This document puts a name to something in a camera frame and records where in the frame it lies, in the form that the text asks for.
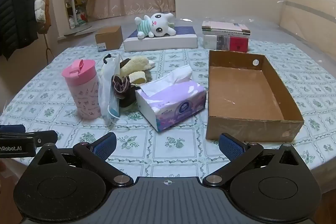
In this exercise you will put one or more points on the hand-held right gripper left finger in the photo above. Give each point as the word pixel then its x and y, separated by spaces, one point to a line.
pixel 106 146

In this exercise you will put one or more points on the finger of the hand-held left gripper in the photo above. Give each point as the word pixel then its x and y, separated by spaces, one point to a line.
pixel 44 138
pixel 13 129

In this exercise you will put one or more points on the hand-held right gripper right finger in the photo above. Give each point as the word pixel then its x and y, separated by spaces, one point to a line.
pixel 231 146

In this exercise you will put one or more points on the brown scrunchie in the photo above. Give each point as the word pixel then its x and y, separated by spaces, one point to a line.
pixel 116 87

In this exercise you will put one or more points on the cream fluffy towel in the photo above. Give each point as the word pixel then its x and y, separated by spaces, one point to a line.
pixel 136 64

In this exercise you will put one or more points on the black hair band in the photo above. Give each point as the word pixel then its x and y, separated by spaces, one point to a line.
pixel 105 58

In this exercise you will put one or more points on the green floral sheet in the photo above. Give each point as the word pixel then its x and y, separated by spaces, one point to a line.
pixel 183 145

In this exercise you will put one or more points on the pink lidded cup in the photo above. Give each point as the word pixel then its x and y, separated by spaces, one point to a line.
pixel 84 92

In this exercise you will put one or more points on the purple tissue pack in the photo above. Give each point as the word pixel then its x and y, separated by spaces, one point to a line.
pixel 173 103

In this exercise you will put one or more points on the white and red box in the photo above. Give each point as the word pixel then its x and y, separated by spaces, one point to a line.
pixel 237 43

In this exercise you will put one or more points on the small closed cardboard box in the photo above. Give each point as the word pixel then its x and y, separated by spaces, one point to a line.
pixel 110 37

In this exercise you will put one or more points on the black puffer jacket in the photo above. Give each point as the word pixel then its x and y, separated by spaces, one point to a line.
pixel 6 16

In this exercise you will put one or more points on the white book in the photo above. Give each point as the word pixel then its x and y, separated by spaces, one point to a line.
pixel 225 33

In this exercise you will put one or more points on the flat white box blue top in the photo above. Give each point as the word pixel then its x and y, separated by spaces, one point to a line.
pixel 162 43

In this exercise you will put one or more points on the black jacket with white tag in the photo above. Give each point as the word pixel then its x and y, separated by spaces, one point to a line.
pixel 23 11

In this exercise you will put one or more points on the plastic covered grey mattress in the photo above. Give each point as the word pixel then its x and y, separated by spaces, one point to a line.
pixel 262 27

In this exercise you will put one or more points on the white plush bunny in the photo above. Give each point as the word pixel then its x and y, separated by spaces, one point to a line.
pixel 157 26

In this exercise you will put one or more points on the plastic wrapped headboard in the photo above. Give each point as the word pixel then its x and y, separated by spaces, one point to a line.
pixel 309 19

